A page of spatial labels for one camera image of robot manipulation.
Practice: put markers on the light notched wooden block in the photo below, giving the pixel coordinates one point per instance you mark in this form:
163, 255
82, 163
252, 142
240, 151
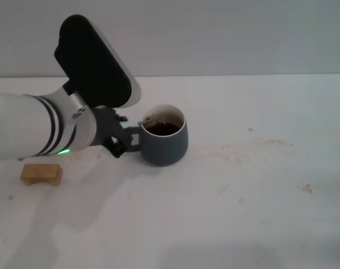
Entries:
41, 173

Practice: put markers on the grey ceramic coffee cup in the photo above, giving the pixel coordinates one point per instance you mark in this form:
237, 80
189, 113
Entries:
164, 148

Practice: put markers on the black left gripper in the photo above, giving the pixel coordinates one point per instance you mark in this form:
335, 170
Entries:
105, 126

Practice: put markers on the black white wrist camera box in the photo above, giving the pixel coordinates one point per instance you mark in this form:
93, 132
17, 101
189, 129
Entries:
94, 64

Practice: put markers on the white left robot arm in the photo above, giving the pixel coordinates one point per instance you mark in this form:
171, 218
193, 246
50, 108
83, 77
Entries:
27, 126

